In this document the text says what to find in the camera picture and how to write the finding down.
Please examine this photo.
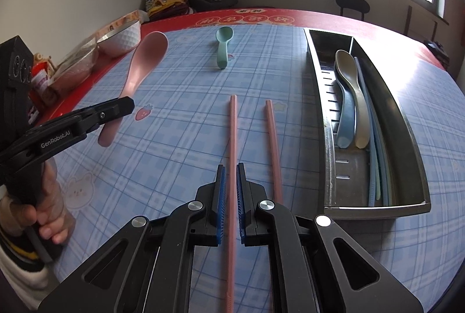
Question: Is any white dimpled bowl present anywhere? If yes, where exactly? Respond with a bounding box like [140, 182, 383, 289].
[96, 19, 142, 57]

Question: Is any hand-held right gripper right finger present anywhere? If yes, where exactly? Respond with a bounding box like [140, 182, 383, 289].
[235, 162, 424, 313]

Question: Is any black round chair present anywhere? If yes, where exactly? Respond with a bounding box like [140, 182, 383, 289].
[335, 0, 370, 22]

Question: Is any tan snack packet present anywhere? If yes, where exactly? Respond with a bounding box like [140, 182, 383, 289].
[33, 51, 59, 76]

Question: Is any blue spoon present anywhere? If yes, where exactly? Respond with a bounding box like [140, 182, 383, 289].
[334, 81, 358, 148]

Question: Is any blue chopstick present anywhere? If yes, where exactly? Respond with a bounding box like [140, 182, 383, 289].
[354, 57, 378, 208]

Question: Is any dark metal frame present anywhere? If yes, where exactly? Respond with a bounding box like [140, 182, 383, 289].
[405, 4, 438, 41]

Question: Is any pink spoon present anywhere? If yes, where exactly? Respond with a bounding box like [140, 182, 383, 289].
[97, 31, 169, 147]

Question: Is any black pressure cooker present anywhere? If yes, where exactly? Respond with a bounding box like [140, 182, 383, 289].
[423, 39, 451, 68]

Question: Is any green spoon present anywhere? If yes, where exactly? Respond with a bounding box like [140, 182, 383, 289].
[215, 26, 235, 69]

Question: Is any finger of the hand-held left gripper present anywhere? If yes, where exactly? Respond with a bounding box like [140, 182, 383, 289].
[67, 96, 136, 134]

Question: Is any beige spoon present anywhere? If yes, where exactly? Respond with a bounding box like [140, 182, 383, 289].
[334, 49, 370, 149]

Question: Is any stainless steel utensil tray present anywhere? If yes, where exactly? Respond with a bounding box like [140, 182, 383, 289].
[303, 28, 432, 220]

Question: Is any red snack packet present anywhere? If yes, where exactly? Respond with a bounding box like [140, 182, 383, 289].
[27, 64, 55, 125]

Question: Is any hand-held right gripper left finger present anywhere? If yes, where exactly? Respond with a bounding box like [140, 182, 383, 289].
[37, 164, 227, 313]

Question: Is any clear glass bowl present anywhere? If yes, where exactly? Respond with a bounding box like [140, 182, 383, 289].
[47, 37, 99, 97]

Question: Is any pink chopstick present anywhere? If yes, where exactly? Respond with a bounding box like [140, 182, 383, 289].
[224, 94, 238, 313]
[265, 100, 285, 205]

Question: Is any person's left forearm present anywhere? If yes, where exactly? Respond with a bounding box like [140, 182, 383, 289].
[0, 226, 55, 312]

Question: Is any printed cardboard box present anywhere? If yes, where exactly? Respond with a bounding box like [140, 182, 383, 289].
[96, 10, 149, 37]

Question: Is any person's left hand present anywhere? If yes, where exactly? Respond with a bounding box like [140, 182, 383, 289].
[0, 160, 76, 245]

